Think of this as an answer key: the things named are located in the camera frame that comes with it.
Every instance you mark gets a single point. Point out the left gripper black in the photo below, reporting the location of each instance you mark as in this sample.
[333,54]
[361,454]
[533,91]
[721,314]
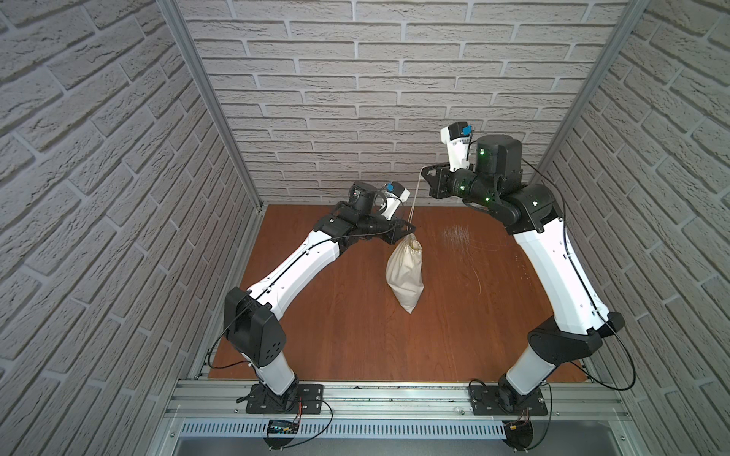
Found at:
[393,229]

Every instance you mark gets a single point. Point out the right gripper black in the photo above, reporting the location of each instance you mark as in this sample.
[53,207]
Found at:
[432,180]

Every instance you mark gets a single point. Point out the beige cloth soil bag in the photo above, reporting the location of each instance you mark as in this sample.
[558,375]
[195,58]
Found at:
[404,270]

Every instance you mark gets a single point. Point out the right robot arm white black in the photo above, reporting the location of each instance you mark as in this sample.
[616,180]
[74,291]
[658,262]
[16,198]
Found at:
[532,215]

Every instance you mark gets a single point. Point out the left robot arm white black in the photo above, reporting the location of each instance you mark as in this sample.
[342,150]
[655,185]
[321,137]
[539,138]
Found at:
[252,318]

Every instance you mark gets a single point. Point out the vent grille strip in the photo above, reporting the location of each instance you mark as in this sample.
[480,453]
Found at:
[351,428]

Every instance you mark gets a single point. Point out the left controller board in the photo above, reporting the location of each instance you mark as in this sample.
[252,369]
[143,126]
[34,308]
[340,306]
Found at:
[280,433]

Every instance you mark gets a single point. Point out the controller board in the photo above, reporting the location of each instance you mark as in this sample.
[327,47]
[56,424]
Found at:
[280,433]
[518,435]

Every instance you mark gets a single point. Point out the right controller board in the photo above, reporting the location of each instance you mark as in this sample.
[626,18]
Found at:
[518,435]

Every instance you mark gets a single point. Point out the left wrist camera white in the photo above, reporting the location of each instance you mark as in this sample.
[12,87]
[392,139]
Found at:
[382,201]

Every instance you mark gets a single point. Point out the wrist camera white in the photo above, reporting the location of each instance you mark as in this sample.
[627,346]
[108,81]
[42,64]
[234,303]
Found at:
[382,201]
[457,139]

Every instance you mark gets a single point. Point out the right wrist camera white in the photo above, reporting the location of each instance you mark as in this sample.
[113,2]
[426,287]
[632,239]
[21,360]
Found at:
[457,139]

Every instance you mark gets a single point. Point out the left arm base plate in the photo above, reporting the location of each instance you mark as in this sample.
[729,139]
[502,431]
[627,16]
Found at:
[299,398]

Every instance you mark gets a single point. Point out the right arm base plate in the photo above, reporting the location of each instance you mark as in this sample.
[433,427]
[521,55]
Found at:
[495,400]

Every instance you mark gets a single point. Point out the right corner aluminium post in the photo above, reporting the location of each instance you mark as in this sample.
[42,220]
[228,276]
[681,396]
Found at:
[616,41]

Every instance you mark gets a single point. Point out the corner aluminium post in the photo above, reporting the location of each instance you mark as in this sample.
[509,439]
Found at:
[616,41]
[175,21]

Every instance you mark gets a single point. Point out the aluminium front rail frame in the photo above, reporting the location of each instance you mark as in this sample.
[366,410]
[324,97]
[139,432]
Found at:
[576,405]

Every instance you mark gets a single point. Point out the left corner aluminium post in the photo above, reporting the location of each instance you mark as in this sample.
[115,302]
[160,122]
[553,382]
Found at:
[175,21]

